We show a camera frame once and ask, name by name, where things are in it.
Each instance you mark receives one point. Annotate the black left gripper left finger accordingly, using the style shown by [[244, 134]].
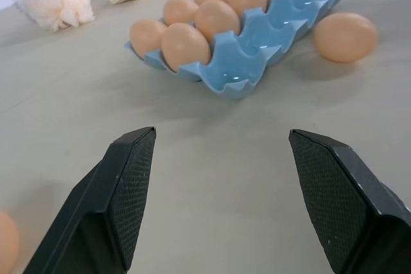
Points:
[[106, 197]]

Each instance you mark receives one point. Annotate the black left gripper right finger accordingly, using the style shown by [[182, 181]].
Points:
[[350, 203]]

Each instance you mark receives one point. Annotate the blue egg tray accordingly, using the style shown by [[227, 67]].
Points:
[[257, 43]]

